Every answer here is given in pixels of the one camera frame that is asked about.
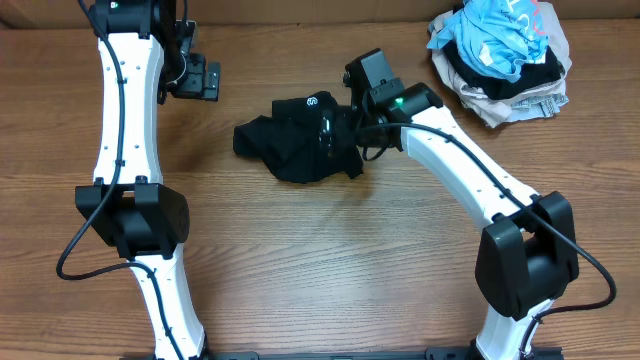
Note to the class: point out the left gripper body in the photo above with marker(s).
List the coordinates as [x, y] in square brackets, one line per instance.
[201, 80]

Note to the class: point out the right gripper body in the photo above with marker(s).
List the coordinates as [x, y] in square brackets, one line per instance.
[348, 120]

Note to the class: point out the black t-shirt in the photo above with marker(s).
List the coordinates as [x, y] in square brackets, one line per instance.
[287, 141]

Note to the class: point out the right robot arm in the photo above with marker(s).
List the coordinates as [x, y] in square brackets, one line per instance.
[526, 256]

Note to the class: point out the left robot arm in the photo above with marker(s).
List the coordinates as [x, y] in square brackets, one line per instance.
[146, 55]

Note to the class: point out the beige garment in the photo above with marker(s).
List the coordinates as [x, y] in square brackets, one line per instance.
[495, 112]

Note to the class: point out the light blue garment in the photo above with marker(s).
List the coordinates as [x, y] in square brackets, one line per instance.
[496, 38]

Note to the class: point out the grey patterned garment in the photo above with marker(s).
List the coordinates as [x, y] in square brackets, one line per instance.
[535, 107]

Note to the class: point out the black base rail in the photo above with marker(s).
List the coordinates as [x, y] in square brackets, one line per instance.
[340, 356]

